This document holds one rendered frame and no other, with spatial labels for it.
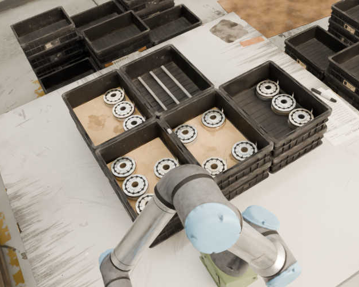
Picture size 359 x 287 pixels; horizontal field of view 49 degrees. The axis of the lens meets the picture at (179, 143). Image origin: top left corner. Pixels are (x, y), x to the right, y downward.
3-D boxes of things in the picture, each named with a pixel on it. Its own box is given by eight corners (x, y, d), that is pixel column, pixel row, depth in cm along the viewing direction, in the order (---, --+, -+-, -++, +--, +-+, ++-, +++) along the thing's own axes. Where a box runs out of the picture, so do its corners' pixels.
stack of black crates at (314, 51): (351, 78, 276) (359, 52, 258) (317, 96, 269) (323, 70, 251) (311, 49, 299) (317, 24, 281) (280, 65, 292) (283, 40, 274)
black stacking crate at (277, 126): (328, 128, 167) (333, 110, 158) (273, 162, 160) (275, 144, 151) (268, 78, 190) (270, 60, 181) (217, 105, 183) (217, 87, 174)
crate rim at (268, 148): (275, 148, 152) (275, 144, 150) (211, 186, 145) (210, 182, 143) (216, 90, 175) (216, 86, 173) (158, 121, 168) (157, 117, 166)
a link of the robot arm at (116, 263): (172, 139, 98) (86, 262, 118) (188, 169, 90) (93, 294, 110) (206, 150, 105) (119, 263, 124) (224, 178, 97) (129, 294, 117)
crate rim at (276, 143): (333, 114, 160) (334, 110, 158) (275, 148, 152) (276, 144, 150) (269, 62, 183) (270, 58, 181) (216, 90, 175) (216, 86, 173)
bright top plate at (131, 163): (138, 171, 159) (138, 170, 158) (115, 180, 157) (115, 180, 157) (130, 153, 165) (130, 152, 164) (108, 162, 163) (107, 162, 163)
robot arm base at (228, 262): (253, 271, 138) (269, 253, 134) (227, 282, 127) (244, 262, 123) (227, 238, 146) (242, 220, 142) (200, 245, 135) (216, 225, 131)
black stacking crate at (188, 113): (272, 162, 160) (274, 145, 151) (212, 199, 152) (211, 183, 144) (217, 106, 182) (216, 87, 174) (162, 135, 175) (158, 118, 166)
